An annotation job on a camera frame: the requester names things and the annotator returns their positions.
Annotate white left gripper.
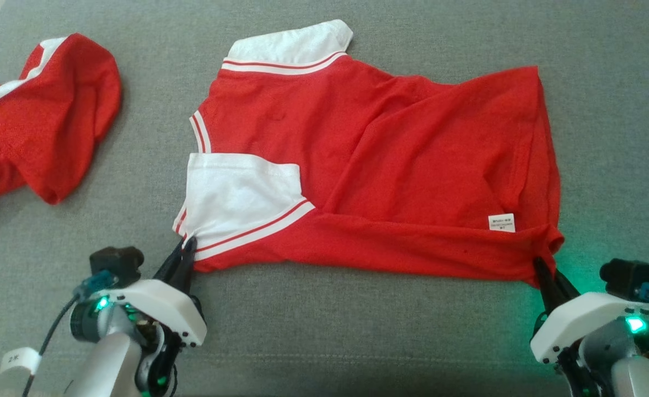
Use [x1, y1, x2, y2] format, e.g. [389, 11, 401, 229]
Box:
[104, 237, 208, 395]

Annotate red white striped shorts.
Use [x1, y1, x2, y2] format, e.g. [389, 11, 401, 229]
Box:
[0, 33, 122, 208]

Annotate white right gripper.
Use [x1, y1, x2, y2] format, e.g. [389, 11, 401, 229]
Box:
[530, 257, 649, 395]

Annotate red white sports shirt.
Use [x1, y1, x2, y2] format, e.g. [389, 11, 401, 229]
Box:
[173, 19, 565, 288]

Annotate black left camera cable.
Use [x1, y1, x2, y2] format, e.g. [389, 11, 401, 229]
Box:
[23, 295, 82, 397]

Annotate grey sofa seat cushion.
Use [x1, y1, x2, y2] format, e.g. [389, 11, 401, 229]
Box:
[0, 0, 649, 397]

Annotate white cable label tag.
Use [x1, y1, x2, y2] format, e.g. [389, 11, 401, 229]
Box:
[0, 347, 42, 375]

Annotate blue left camera plug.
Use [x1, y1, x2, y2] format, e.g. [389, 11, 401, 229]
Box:
[73, 270, 119, 299]

